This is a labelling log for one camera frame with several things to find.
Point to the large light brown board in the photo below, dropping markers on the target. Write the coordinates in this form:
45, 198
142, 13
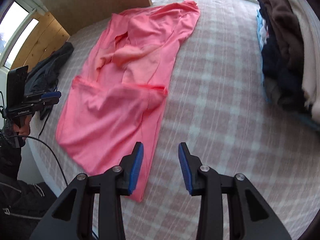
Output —
95, 2

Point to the person's left forearm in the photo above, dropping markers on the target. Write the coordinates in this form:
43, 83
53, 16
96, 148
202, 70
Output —
10, 155

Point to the person's black jacket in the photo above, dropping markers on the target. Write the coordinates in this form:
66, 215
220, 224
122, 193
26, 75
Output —
20, 205

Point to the pine plank panel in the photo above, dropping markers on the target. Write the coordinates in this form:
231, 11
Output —
40, 45

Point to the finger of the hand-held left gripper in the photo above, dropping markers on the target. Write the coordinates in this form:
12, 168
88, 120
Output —
46, 103
50, 95

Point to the pink t-shirt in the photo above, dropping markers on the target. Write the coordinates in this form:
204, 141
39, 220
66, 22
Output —
112, 105

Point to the stack of folded clothes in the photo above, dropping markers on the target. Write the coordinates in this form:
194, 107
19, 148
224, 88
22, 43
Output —
282, 42

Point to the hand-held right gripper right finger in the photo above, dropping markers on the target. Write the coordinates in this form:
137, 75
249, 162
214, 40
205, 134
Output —
185, 170

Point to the white framed window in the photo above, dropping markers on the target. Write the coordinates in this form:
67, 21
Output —
15, 30

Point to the pink plaid blanket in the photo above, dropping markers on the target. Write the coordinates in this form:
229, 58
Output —
225, 117

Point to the person's left hand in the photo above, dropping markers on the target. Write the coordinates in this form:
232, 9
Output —
23, 130

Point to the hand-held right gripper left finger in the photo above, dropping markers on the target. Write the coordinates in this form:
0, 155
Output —
136, 170

